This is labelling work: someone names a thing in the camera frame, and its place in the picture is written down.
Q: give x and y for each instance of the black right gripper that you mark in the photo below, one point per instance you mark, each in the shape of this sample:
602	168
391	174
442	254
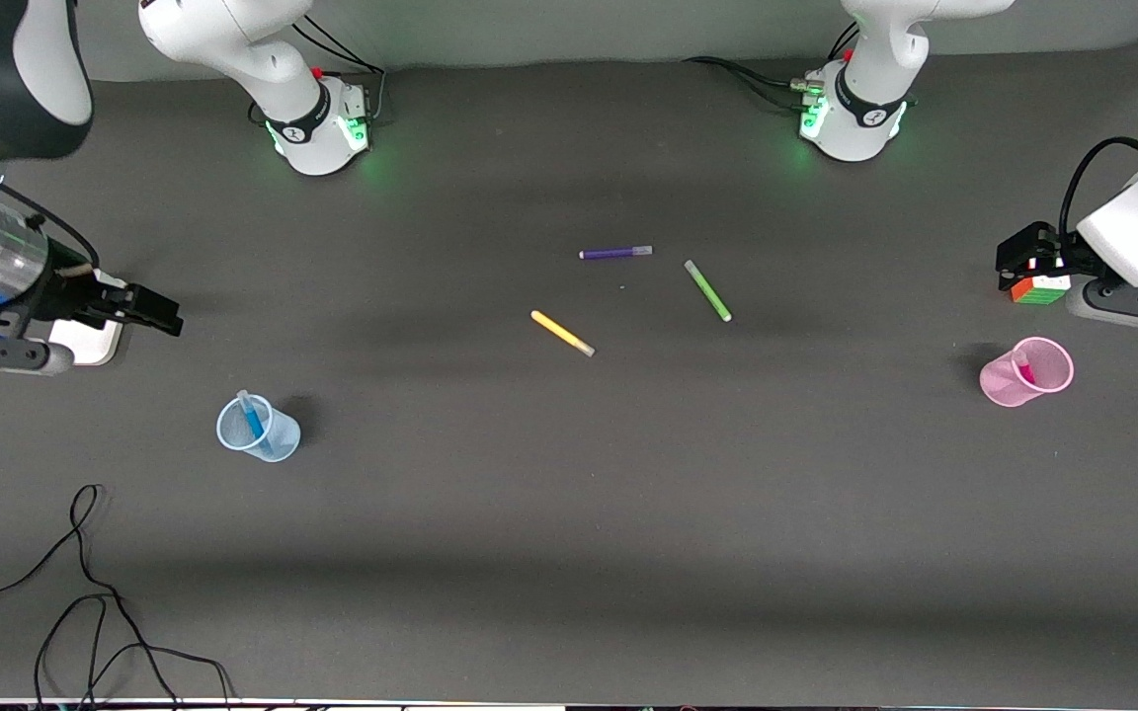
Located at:
63	289

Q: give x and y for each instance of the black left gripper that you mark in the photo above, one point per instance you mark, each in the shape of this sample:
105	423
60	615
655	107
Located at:
1063	259

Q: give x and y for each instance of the pink marker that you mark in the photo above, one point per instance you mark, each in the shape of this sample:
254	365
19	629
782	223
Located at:
1025	372

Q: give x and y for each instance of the blue marker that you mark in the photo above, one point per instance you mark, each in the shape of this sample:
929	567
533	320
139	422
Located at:
253	423

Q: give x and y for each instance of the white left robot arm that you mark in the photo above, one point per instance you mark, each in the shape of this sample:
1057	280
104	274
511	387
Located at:
860	109

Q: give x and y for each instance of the multicoloured puzzle cube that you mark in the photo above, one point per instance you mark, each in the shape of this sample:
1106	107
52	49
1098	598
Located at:
1038	290

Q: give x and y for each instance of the pink mesh cup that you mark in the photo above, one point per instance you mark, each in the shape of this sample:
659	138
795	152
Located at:
1004	383

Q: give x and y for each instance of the blue mesh cup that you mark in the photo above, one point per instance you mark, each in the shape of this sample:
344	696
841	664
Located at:
278	439

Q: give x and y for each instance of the green marker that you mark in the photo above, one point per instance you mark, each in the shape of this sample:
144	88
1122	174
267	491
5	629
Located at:
707	290

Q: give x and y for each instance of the purple marker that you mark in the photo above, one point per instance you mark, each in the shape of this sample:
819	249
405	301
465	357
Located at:
613	253

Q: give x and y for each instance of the yellow marker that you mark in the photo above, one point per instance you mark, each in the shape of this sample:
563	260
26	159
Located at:
561	333

